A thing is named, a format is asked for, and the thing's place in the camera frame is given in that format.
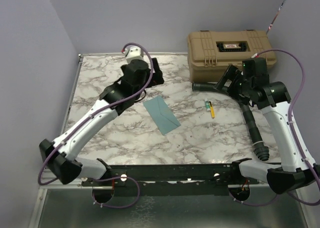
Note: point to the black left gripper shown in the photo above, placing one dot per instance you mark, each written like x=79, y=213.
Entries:
x=157, y=78

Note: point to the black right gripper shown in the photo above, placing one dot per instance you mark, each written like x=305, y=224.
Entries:
x=233, y=74

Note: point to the green white glue stick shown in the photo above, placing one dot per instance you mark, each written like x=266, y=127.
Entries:
x=207, y=105

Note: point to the light blue paper envelope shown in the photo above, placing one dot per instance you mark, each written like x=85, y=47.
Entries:
x=161, y=114

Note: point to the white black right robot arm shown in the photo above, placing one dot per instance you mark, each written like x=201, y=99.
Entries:
x=251, y=84

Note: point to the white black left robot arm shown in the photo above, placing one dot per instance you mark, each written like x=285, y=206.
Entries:
x=61, y=154

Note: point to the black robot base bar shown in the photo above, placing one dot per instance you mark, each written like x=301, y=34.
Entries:
x=170, y=180

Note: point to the yellow utility knife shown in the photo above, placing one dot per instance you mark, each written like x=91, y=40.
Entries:
x=212, y=112

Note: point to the tan plastic tool case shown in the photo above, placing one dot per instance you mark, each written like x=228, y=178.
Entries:
x=211, y=52

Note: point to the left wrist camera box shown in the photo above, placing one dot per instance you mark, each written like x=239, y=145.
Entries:
x=133, y=53

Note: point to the aluminium rail frame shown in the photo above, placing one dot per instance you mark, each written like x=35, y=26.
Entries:
x=134, y=139

